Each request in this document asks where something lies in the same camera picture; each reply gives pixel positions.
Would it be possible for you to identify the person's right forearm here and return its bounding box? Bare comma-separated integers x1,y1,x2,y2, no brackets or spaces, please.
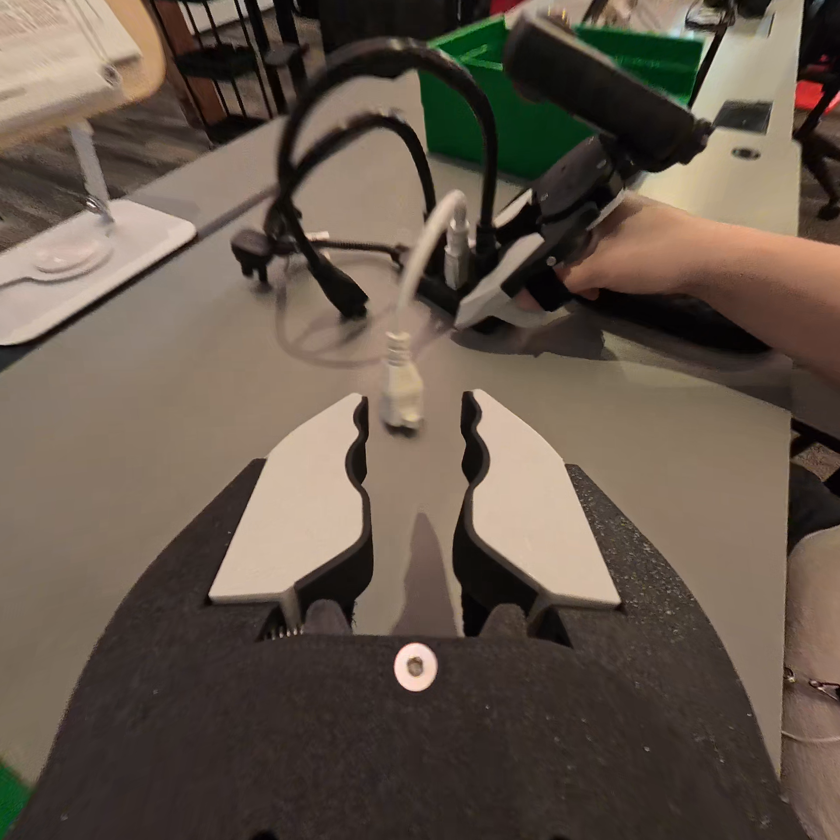
686,217,840,389

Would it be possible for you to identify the printed paper sheet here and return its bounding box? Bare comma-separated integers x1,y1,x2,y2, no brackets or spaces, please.
0,0,142,119

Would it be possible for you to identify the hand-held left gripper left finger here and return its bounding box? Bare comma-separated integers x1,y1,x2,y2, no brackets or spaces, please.
209,392,376,608

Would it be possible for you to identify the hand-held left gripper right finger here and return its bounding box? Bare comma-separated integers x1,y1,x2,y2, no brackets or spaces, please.
453,388,622,609

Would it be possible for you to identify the black metal rack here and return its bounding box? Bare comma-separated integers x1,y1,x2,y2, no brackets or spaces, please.
147,0,312,145

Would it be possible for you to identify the red object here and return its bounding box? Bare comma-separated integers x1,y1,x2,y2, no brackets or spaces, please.
797,77,840,114

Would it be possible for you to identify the black rectangular cable grommet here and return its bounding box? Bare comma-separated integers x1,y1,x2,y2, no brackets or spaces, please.
714,100,774,133

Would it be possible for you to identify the person's right hand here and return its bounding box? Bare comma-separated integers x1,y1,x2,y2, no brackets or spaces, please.
556,193,698,303

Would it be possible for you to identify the white power cable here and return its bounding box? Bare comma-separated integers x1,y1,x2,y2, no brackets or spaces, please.
379,190,472,435

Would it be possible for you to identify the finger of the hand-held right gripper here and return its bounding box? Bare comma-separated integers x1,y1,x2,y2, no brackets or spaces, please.
454,233,552,330
491,189,540,238

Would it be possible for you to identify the person's leg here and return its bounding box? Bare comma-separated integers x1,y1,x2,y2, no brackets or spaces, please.
782,525,840,840

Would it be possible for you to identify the black round pad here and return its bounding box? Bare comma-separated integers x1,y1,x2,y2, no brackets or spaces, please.
577,289,774,355

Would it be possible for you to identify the braided black power strip cable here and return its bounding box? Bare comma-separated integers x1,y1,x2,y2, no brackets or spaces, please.
231,226,408,284

